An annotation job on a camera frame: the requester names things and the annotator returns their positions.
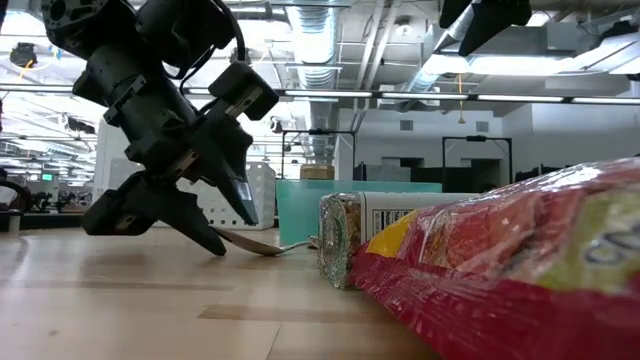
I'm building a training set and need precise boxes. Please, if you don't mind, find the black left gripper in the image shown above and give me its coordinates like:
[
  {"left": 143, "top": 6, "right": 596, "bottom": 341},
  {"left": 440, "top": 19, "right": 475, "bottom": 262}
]
[{"left": 72, "top": 44, "right": 280, "bottom": 257}]

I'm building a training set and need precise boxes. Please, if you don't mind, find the glass spice jar white lid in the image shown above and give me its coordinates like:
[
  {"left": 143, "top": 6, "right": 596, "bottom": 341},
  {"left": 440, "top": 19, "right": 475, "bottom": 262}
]
[{"left": 318, "top": 191, "right": 481, "bottom": 290}]

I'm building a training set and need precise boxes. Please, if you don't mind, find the silver metal spoon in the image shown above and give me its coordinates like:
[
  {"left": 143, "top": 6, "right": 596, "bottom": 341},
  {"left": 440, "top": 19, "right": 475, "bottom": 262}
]
[{"left": 209, "top": 225, "right": 321, "bottom": 258}]

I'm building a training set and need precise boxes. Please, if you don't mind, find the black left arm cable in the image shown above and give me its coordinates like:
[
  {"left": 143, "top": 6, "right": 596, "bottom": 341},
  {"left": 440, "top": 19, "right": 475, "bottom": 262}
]
[{"left": 177, "top": 0, "right": 247, "bottom": 96}]

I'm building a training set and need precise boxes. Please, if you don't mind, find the teal translucent plastic tray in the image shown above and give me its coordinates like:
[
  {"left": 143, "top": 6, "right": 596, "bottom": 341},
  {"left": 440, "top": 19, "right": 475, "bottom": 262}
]
[{"left": 275, "top": 179, "right": 444, "bottom": 246}]

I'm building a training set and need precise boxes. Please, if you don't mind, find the long ceiling light strip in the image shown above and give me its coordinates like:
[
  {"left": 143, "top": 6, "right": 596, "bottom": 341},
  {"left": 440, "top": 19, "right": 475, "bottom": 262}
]
[{"left": 0, "top": 83, "right": 640, "bottom": 106}]

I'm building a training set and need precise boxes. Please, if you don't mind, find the silver ventilation duct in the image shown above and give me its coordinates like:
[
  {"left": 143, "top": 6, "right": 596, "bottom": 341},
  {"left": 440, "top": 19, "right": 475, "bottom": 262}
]
[
  {"left": 399, "top": 0, "right": 481, "bottom": 96},
  {"left": 287, "top": 0, "right": 341, "bottom": 181}
]

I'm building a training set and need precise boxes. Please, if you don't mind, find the black ceiling cord reel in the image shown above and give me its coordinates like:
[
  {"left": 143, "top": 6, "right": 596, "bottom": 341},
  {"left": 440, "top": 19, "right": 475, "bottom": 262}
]
[{"left": 9, "top": 42, "right": 39, "bottom": 69}]

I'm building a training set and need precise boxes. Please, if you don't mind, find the red Maruchan ramen packet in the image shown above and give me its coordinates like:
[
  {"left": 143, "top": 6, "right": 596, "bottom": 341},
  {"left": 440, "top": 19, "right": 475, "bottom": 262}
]
[{"left": 347, "top": 157, "right": 640, "bottom": 360}]

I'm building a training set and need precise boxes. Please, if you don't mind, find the white perforated storage bin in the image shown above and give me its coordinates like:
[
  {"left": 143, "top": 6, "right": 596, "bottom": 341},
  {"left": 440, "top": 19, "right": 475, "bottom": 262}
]
[{"left": 107, "top": 158, "right": 277, "bottom": 232}]

